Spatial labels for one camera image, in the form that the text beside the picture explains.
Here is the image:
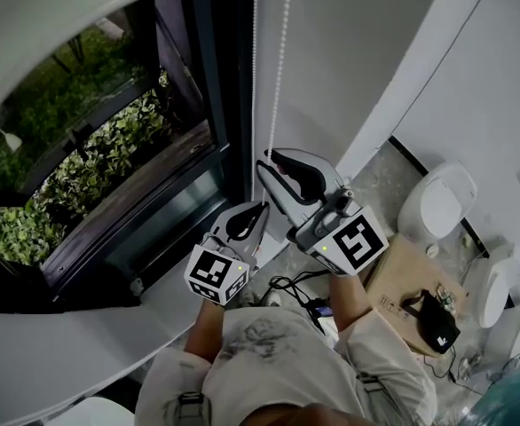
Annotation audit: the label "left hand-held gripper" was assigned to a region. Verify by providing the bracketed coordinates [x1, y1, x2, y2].
[184, 201, 272, 306]

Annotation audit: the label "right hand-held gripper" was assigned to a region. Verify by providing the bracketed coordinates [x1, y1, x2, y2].
[255, 146, 390, 278]

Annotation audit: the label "white bead pull chain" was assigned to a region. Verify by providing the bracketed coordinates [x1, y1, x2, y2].
[248, 0, 296, 209]

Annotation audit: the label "white roller blind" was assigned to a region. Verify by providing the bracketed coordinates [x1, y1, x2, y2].
[0, 0, 256, 138]

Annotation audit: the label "person's left forearm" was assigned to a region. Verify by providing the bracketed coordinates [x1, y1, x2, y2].
[184, 299, 226, 364]

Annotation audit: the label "person's right forearm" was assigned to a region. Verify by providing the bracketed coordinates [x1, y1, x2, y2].
[328, 272, 375, 346]

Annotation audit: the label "person's shoe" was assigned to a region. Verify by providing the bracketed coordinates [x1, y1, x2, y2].
[238, 287, 261, 310]

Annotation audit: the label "brown cardboard box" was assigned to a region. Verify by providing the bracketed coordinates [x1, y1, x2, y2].
[363, 232, 470, 358]

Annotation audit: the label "white toilet with closed lid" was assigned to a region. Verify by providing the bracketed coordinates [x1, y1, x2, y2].
[395, 161, 479, 240]

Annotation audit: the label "person's beige shirt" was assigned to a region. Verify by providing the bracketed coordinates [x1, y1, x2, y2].
[133, 305, 439, 426]

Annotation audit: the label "green shrubs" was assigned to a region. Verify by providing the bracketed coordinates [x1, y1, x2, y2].
[0, 28, 173, 266]

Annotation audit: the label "black pouch bag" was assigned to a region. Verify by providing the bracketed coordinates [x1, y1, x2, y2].
[399, 288, 462, 356]

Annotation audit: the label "person's head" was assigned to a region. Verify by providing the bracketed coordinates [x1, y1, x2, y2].
[246, 400, 372, 426]

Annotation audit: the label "white toilet with side panel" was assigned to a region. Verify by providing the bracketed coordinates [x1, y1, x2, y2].
[465, 243, 520, 328]

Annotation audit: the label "white window sill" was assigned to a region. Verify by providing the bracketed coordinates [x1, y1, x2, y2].
[0, 232, 288, 426]

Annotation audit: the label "white ceramic basin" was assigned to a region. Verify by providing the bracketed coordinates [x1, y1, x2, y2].
[55, 396, 136, 426]

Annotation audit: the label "white garden lamp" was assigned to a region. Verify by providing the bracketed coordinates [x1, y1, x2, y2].
[0, 121, 25, 154]

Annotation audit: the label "dark window frame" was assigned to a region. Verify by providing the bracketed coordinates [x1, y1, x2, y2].
[0, 0, 256, 315]

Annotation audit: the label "black cable bundle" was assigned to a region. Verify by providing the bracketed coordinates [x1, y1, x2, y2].
[267, 270, 333, 337]

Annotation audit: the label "thin wall cable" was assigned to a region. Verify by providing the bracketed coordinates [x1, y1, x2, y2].
[376, 0, 495, 149]

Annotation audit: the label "grey chest strap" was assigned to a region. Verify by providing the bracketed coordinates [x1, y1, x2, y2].
[177, 390, 209, 426]

